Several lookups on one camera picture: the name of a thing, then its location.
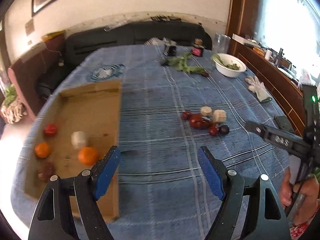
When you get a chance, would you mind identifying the clear glass jar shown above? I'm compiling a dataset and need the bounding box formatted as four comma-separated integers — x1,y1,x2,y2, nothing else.
213,33,231,54

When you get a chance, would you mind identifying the dark purple passion fruit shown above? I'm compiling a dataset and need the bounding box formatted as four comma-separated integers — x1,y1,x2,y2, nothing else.
218,125,230,135

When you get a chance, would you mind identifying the white yam chunk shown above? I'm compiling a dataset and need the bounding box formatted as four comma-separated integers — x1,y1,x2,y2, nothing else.
212,109,227,124

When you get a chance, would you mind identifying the white work glove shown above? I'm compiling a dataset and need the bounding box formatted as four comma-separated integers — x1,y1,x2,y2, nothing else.
245,75,272,103

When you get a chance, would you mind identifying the big glossy red jujube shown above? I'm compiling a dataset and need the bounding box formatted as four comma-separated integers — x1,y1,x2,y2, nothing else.
189,113,212,129

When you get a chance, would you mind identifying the black small device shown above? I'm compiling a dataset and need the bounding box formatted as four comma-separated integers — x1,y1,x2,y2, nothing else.
161,38,177,66

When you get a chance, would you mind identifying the red labelled bottle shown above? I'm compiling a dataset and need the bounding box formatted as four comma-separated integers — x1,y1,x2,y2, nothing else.
191,38,204,57

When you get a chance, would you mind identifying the lone red jujube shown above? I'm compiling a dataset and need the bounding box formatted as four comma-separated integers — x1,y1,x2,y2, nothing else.
201,72,209,77

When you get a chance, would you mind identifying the large red jujube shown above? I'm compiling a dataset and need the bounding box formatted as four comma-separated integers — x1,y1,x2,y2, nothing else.
38,161,55,181

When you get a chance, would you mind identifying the brown wooden cabinet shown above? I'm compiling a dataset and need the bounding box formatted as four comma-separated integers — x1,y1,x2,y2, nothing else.
226,0,306,135

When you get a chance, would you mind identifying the floral sleeve forearm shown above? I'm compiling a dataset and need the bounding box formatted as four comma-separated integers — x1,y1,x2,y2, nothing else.
290,214,319,240

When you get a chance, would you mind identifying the red cherry tomato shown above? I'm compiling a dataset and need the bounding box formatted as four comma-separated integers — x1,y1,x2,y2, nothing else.
43,124,57,137

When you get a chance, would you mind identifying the black leather sofa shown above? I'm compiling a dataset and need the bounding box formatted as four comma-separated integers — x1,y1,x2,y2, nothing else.
35,21,212,99

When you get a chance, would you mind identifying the blue plaid tablecloth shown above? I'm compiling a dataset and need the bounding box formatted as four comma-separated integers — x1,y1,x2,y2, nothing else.
11,45,289,239

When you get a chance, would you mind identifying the cardboard tray box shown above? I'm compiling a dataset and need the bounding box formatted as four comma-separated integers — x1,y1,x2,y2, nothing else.
23,80,123,223

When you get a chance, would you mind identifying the green cloth pile stool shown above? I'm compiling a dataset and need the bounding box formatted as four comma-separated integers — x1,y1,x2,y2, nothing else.
1,84,27,124

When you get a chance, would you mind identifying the orange tangerine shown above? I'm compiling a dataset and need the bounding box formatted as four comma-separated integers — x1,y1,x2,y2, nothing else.
78,147,100,166
34,142,50,159

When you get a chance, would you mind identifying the small dark red jujube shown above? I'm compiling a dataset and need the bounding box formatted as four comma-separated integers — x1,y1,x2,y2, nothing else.
209,124,219,137

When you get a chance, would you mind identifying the white bowl with leaves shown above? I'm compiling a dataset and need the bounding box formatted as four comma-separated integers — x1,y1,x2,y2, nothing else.
211,53,247,78

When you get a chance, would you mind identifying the bare right hand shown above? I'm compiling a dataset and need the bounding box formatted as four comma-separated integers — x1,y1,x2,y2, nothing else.
278,167,320,227

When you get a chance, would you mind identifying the black smartphone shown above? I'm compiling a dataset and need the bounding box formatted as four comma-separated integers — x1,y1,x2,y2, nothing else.
274,115,295,134

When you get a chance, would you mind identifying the white round yam piece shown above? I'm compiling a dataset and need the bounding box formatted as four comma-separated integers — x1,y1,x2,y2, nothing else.
200,106,212,117

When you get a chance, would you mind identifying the green leafy sprig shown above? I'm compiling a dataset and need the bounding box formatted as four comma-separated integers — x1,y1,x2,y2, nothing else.
164,53,207,75

